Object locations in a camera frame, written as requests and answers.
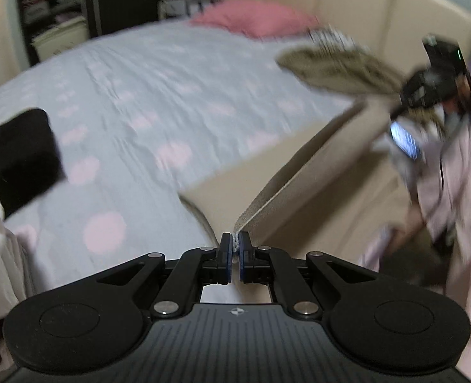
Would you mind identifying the smartphone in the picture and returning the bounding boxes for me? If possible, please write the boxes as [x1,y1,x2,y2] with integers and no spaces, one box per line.
[389,122,423,161]

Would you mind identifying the black folded pants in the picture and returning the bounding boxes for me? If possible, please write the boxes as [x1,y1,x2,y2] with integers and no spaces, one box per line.
[0,108,67,218]

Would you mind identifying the pink pillow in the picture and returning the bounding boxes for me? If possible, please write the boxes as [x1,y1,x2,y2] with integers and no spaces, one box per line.
[190,0,320,41]

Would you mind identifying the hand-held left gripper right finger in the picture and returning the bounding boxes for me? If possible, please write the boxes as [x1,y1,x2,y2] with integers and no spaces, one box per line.
[239,230,400,320]

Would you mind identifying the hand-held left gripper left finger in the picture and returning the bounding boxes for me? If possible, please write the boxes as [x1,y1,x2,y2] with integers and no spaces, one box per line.
[72,231,235,320]

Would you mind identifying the black-white patterned cloth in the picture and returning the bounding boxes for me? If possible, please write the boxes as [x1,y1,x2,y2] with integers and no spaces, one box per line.
[307,26,361,51]

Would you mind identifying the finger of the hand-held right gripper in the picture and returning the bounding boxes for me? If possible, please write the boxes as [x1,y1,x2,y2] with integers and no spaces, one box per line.
[389,97,410,121]

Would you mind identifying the beige padded headboard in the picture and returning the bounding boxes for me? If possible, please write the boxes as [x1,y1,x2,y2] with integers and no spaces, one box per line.
[223,0,471,100]

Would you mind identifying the white nightstand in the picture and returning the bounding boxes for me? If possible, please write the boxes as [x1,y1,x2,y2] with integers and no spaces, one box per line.
[158,0,220,20]

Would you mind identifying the person's right hand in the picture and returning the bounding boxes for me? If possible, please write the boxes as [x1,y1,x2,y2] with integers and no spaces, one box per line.
[444,75,471,125]

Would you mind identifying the white storage bin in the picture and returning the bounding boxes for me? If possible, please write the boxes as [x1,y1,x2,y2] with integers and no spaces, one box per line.
[31,20,88,61]

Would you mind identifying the brown striped sweater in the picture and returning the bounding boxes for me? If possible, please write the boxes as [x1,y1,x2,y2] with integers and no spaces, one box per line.
[275,42,448,136]

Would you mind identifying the beige garment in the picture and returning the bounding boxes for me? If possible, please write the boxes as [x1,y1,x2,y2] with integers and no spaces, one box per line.
[177,100,423,304]

